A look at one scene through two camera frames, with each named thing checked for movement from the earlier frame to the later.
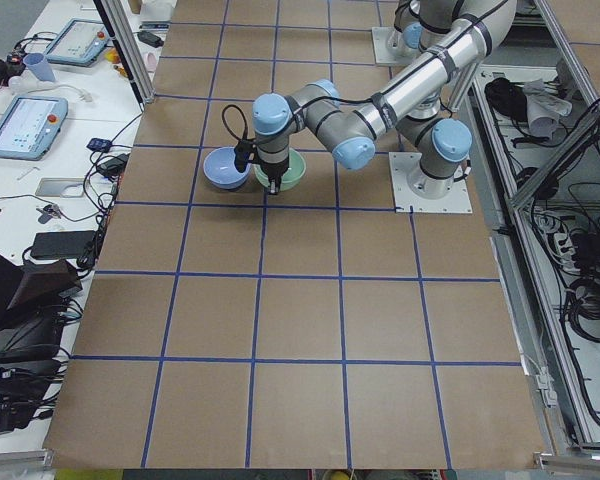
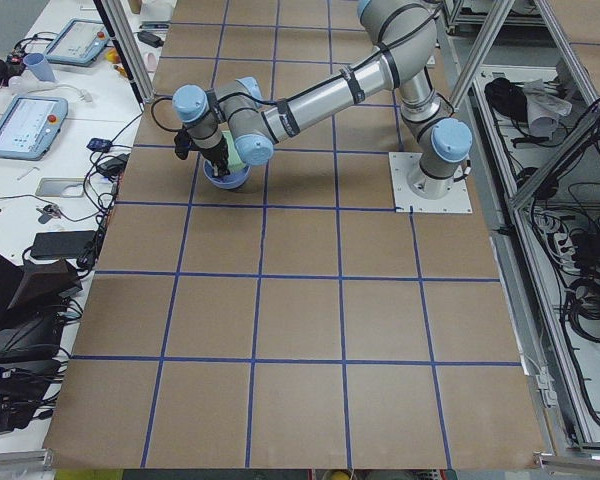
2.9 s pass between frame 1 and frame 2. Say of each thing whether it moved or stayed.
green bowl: moved
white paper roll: stayed
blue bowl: stayed
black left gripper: moved
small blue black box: stayed
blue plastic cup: stayed
